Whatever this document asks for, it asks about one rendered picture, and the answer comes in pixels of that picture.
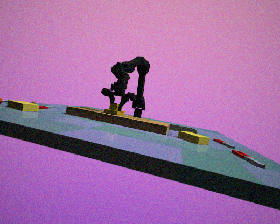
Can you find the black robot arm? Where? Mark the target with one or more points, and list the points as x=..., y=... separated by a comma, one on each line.
x=120, y=70

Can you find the tan floor panel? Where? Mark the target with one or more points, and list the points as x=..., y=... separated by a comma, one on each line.
x=123, y=120

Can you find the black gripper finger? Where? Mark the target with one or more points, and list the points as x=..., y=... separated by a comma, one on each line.
x=112, y=99
x=123, y=101

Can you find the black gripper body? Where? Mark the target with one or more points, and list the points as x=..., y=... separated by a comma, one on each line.
x=129, y=95

